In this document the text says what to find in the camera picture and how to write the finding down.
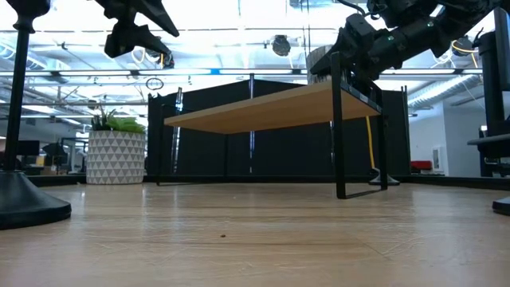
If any silver tin can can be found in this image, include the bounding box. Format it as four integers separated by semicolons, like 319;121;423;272
305;45;335;85

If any black metal table frame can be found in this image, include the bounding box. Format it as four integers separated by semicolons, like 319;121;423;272
25;173;510;191

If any black partition screen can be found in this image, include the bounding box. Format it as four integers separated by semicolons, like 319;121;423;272
146;78;411;177

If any yellow cable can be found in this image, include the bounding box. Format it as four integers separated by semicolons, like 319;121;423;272
365;115;377;171

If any wooden shelf with black frame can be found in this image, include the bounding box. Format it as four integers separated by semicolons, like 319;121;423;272
155;51;390;200

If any black hanging ring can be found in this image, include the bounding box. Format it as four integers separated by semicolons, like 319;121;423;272
145;77;165;92

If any red seat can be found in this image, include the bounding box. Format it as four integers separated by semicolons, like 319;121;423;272
410;159;434;172

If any green succulent in patterned pot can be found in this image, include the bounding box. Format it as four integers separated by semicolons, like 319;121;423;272
85;106;147;186

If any black office chair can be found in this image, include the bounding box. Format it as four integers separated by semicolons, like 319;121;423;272
41;141;69;175

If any grey side desk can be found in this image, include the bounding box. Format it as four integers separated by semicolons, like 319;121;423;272
468;133;510;179

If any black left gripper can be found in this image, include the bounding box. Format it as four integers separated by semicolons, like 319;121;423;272
95;0;180;59

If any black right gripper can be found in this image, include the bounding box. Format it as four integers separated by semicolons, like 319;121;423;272
309;14;378;76

